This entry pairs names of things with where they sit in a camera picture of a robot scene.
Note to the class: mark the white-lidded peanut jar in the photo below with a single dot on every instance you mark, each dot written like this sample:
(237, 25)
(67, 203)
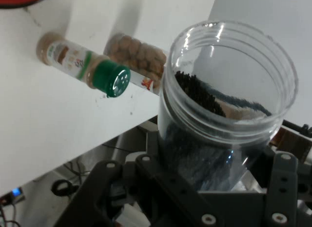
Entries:
(136, 56)

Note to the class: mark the device with blue light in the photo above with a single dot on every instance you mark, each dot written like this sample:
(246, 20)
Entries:
(17, 194)

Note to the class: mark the green-capped spice bottle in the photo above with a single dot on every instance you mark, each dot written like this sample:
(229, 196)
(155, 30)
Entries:
(73, 58)

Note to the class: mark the white table leg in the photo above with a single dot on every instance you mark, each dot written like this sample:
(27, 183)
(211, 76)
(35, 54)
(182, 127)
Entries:
(126, 144)

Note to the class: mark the clear jar of black seeds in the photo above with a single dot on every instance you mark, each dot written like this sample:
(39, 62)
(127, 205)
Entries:
(195, 151)

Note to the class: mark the red bowl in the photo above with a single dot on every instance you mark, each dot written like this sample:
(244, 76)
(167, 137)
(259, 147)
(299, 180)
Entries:
(14, 0)

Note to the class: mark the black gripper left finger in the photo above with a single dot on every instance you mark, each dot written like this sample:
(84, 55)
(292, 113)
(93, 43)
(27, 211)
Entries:
(97, 188)

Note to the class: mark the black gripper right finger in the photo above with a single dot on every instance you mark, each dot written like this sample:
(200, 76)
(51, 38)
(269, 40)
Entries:
(282, 188)

